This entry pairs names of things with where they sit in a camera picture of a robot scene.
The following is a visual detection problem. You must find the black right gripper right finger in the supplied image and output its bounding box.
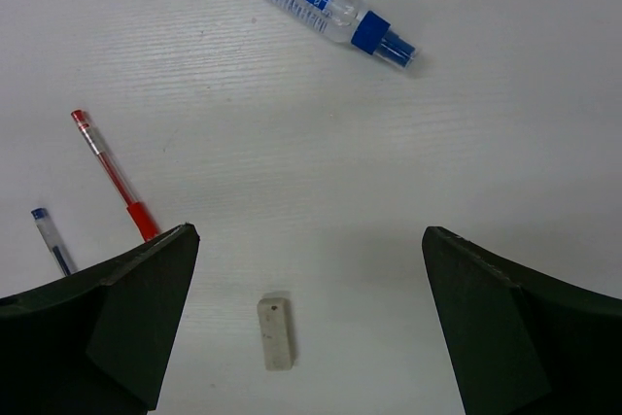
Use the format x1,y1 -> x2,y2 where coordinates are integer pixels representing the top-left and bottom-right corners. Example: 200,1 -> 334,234
422,226 -> 621,414

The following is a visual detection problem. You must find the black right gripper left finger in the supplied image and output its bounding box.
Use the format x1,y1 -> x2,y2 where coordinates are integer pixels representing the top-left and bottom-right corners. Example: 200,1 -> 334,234
1,224 -> 200,414

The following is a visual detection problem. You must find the dark blue gel pen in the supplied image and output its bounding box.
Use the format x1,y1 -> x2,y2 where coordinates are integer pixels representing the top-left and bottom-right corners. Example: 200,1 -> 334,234
31,207 -> 77,276

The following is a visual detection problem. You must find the red gel pen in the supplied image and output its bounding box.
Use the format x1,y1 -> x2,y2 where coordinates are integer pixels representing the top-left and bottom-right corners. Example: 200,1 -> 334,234
71,109 -> 161,242

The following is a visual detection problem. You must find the long white eraser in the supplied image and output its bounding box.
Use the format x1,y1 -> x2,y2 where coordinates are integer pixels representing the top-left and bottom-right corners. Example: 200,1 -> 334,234
257,294 -> 296,371

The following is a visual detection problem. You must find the clear blue-capped spray bottle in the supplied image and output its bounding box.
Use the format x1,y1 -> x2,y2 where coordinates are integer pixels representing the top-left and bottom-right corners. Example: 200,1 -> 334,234
267,0 -> 418,70

